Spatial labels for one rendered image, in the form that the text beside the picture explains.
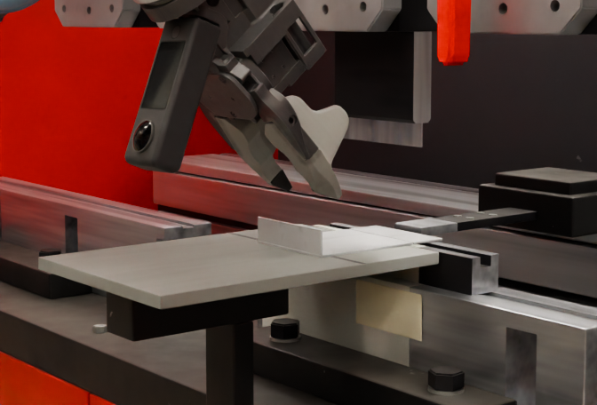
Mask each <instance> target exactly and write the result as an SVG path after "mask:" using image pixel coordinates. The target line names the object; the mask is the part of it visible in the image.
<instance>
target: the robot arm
mask: <svg viewBox="0 0 597 405"><path fill-rule="evenodd" d="M38 1H39V0H0V22H1V21H2V20H3V18H4V16H5V15H6V14H8V13H10V12H17V11H20V10H23V9H25V8H28V7H29V6H31V5H32V4H35V3H36V2H38ZM133 1H134V2H135V3H137V4H140V6H141V8H142V9H143V10H144V12H145V13H146V14H147V16H148V17H149V18H150V19H151V20H152V21H153V22H165V24H164V27H163V32H162V35H161V38H160V41H159V44H158V47H157V50H156V54H155V58H154V61H153V65H152V67H151V70H150V74H149V77H148V79H147V85H146V88H145V90H144V94H143V97H142V100H141V102H140V106H139V111H138V114H137V117H136V120H135V123H134V126H133V129H132V132H131V137H130V140H129V143H128V147H127V149H126V152H125V156H124V158H125V161H126V162H127V163H128V164H130V165H133V166H136V167H139V168H141V169H143V170H146V171H160V172H167V173H175V172H177V171H178V170H179V169H180V166H181V164H182V160H183V157H184V154H185V151H186V148H187V143H188V140H189V136H190V133H191V131H192V127H193V124H194V121H195V116H196V113H197V109H198V107H200V108H201V110H202V111H203V114H204V115H205V117H206V118H207V119H208V121H209V122H210V123H211V125H212V126H213V127H214V129H215V130H216V131H217V132H218V133H219V135H220V136H221V137H222V138H223V139H224V140H225V141H226V143H227V144H228V145H229V146H230V147H231V148H232V149H234V150H235V151H236V153H237V154H238V155H239V156H241V157H242V159H243V160H244V161H245V162H246V163H247V164H248V165H249V166H250V167H251V168H252V169H253V170H254V171H256V172H257V173H258V175H259V176H260V177H261V178H263V179H264V180H265V181H266V183H267V184H269V185H270V186H273V187H277V188H279V189H282V190H283V191H290V190H291V189H292V185H291V183H290V181H289V180H288V178H287V176H286V175H285V173H284V171H283V170H282V169H281V167H280V166H279V165H278V164H277V163H276V161H275V159H274V158H273V154H274V152H275V150H276V149H279V150H280V151H281V152H282V153H284V154H285V155H286V156H287V157H288V158H289V160H290V161H291V163H292V164H293V166H294V168H295V170H296V171H297V172H298V173H299V174H300V175H302V176H303V177H304V179H305V180H306V181H307V182H308V184H309V186H310V187H311V190H312V191H313V192H315V193H317V194H320V195H325V196H328V197H330V198H333V199H336V200H337V199H338V198H339V197H340V196H341V195H342V192H341V188H340V185H339V183H338V179H337V177H336V175H335V173H334V171H333V170H332V168H331V163H332V160H333V158H334V156H335V154H336V153H337V151H338V148H339V146H340V144H341V142H342V139H343V138H344V136H345V134H346V131H347V129H348V126H349V118H348V115H347V113H346V111H345V110H344V109H343V108H342V107H340V106H337V105H333V106H330V107H326V108H324V109H321V110H318V111H314V110H312V109H311V108H310V107H309V106H308V105H307V104H306V103H305V102H304V101H303V100H302V99H301V98H300V97H297V96H293V95H291V96H287V97H284V96H283V95H282V94H281V93H282V92H283V91H284V90H285V88H286V87H287V86H292V85H293V84H294V83H295V82H296V81H297V80H298V79H299V77H300V76H301V75H302V74H303V73H304V72H305V71H306V70H307V69H310V68H311V67H312V66H313V65H314V64H315V63H316V61H317V60H318V59H320V58H321V57H322V55H323V54H324V53H325V52H326V51H327V50H326V48H325V47H324V45H323V44H322V42H321V40H320V39H319V37H318V36H317V34H316V33H315V32H314V30H313V28H312V27H311V25H310V24H309V22H308V21H307V19H306V17H305V16H304V14H303V13H302V11H301V10H300V9H299V7H298V6H297V4H296V2H295V1H294V0H133ZM176 18H178V19H176ZM297 18H299V19H300V21H301V22H302V24H303V25H304V27H305V29H306V31H307V32H308V34H309V35H310V36H311V37H312V39H313V40H314V44H313V45H311V44H310V42H309V41H308V39H307V38H306V36H305V34H304V33H303V31H302V30H301V28H300V27H299V25H298V23H297V22H296V19H297Z"/></svg>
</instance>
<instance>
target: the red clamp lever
mask: <svg viewBox="0 0 597 405"><path fill-rule="evenodd" d="M470 25H471V0H437V57H438V59H439V61H440V62H442V63H443V65H444V66H460V65H463V63H464V62H467V61H468V58H469V53H470Z"/></svg>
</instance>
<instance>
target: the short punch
mask: <svg viewBox="0 0 597 405"><path fill-rule="evenodd" d="M431 73H432V31H422V32H348V31H335V105H337V106H340V107H342V108H343V109H344V110H345V111H346V113H347V115H348V118H349V126H348V129H347V131H346V134H345V136H344V138H343V139H356V140H363V141H371V142H379V143H387V144H395V145H402V146H410V147H422V146H423V123H428V122H429V121H430V119H431Z"/></svg>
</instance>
